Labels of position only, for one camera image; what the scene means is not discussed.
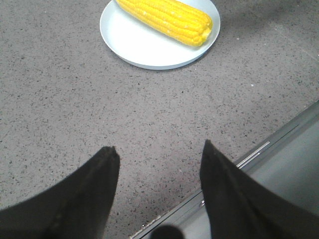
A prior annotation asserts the yellow corn cob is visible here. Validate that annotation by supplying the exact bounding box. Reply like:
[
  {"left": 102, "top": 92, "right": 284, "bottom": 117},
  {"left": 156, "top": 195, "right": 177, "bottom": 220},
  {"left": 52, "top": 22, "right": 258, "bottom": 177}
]
[{"left": 117, "top": 0, "right": 213, "bottom": 47}]

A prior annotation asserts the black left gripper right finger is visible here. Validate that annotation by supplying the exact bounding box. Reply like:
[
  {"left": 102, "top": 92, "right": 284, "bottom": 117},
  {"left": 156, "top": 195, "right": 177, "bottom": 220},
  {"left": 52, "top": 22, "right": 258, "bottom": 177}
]
[{"left": 200, "top": 140, "right": 319, "bottom": 239}]

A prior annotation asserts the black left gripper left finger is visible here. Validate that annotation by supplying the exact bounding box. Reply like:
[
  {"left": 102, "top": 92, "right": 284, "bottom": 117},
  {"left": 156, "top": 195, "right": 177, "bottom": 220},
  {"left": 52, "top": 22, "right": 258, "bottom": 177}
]
[{"left": 0, "top": 146, "right": 120, "bottom": 239}]

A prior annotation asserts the light blue round plate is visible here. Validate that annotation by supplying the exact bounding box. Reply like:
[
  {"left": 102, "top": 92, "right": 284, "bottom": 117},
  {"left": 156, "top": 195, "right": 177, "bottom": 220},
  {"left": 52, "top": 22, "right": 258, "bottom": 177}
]
[{"left": 100, "top": 0, "right": 221, "bottom": 70}]

